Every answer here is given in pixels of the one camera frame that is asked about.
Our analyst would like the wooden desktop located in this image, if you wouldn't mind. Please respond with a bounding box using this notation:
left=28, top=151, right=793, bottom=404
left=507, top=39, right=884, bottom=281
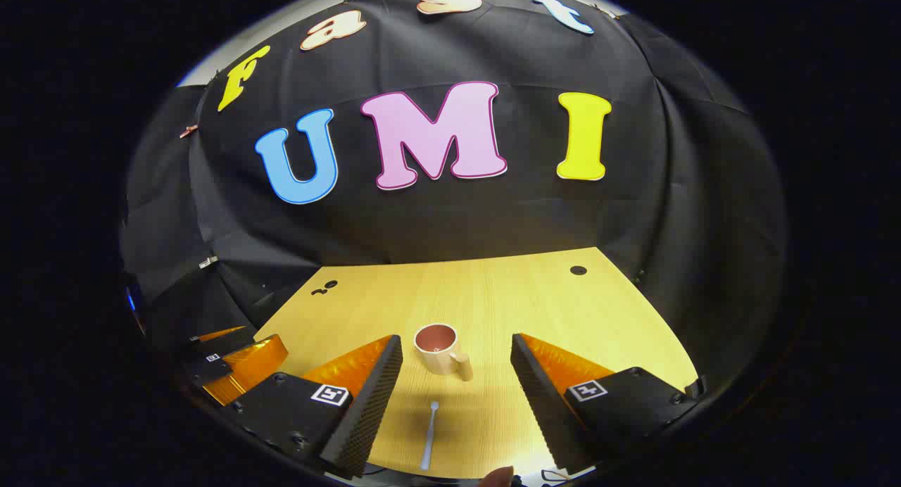
left=253, top=246, right=699, bottom=477

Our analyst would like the black backdrop cloth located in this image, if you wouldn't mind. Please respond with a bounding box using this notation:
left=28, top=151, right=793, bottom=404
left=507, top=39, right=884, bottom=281
left=120, top=0, right=788, bottom=431

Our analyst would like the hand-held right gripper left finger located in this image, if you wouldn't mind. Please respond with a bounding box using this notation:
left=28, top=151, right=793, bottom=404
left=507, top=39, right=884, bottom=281
left=229, top=334, right=404, bottom=481

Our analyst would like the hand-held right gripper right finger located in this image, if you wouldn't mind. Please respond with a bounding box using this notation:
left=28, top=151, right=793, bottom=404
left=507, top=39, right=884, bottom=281
left=510, top=333, right=701, bottom=477

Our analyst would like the light blue toothbrush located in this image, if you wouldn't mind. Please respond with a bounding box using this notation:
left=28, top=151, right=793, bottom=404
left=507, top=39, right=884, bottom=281
left=420, top=401, right=440, bottom=472

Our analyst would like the beige cup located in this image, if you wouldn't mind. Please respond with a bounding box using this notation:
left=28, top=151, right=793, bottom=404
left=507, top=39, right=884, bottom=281
left=413, top=323, right=474, bottom=382

